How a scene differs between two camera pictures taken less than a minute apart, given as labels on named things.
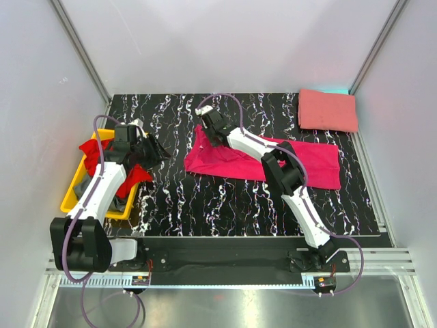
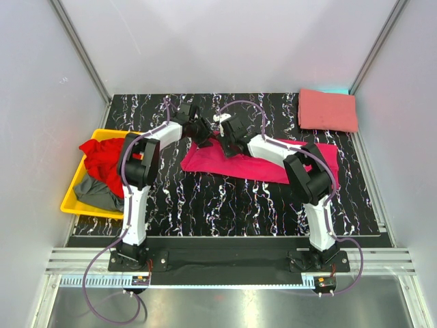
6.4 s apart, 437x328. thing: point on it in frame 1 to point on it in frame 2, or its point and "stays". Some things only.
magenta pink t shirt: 321,161 stays
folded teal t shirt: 341,91 stays
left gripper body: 141,149 to 199,131
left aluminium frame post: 76,42 stays
